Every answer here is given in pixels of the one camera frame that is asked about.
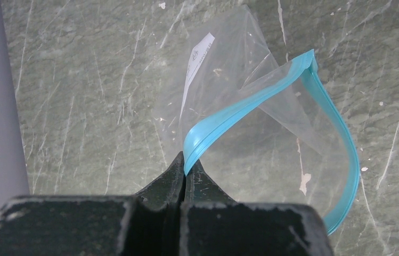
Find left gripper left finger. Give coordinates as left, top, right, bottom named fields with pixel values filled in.
left=0, top=153, right=185, bottom=255

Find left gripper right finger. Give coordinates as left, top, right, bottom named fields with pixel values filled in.
left=180, top=162, right=334, bottom=255

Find clear zip top bag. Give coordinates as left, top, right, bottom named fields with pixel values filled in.
left=151, top=4, right=361, bottom=237

